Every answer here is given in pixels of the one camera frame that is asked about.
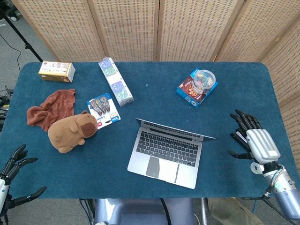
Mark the blue table cloth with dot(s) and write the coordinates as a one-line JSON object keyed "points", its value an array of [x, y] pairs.
{"points": [[145, 131]]}

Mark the long white tissue pack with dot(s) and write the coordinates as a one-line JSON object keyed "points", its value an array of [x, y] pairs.
{"points": [[116, 80]]}

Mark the brown cloth towel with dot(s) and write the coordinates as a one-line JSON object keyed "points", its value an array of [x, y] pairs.
{"points": [[50, 107]]}

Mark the blue snack box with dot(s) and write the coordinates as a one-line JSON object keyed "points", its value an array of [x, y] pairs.
{"points": [[194, 91]]}

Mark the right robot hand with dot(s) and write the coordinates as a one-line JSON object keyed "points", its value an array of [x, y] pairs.
{"points": [[261, 143]]}

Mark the binder clips blister pack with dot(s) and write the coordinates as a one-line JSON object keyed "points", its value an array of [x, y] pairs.
{"points": [[103, 110]]}

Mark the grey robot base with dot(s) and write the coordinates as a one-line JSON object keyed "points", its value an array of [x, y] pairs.
{"points": [[140, 211]]}

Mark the grey laptop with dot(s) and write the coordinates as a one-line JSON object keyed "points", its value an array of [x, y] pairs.
{"points": [[167, 152]]}

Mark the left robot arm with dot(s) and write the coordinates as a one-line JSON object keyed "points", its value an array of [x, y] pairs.
{"points": [[2, 199]]}

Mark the brown capybara plush toy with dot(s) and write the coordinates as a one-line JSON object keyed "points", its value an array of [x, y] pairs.
{"points": [[71, 131]]}

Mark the yellow tissue box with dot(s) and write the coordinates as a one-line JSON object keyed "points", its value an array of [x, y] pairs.
{"points": [[57, 71]]}

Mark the woven folding screen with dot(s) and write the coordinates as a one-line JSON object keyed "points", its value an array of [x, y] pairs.
{"points": [[164, 28]]}

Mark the black tripod stand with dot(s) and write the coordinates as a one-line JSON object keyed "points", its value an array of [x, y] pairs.
{"points": [[18, 30]]}

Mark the clear jar of clips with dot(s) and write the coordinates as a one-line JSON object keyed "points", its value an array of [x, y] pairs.
{"points": [[203, 80]]}

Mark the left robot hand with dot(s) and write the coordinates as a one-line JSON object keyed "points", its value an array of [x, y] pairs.
{"points": [[14, 164]]}

